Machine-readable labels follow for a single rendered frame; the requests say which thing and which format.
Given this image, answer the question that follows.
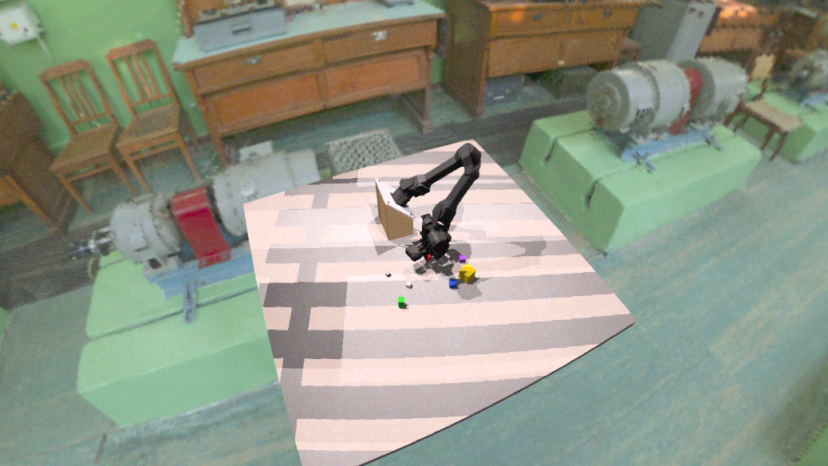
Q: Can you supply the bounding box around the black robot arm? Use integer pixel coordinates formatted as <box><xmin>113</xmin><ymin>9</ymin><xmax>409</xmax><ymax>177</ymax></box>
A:
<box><xmin>390</xmin><ymin>142</ymin><xmax>481</xmax><ymax>260</ymax></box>

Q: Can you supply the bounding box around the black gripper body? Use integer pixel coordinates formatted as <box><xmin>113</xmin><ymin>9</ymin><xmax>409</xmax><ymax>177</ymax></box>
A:
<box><xmin>405</xmin><ymin>231</ymin><xmax>451</xmax><ymax>262</ymax></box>

